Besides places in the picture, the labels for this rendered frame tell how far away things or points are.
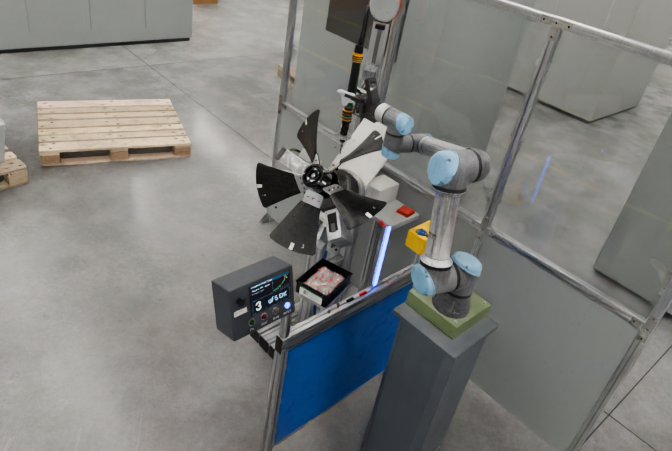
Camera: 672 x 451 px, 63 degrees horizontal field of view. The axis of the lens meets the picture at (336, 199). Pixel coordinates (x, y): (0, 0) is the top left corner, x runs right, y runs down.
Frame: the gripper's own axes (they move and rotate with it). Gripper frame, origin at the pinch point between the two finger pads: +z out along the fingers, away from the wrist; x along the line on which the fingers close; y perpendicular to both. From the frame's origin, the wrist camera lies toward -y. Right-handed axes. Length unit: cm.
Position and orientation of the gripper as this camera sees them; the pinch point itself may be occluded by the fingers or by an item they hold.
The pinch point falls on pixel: (346, 88)
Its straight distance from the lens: 234.6
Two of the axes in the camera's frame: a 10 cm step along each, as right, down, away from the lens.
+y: -1.6, 8.4, 5.2
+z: -6.7, -4.7, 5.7
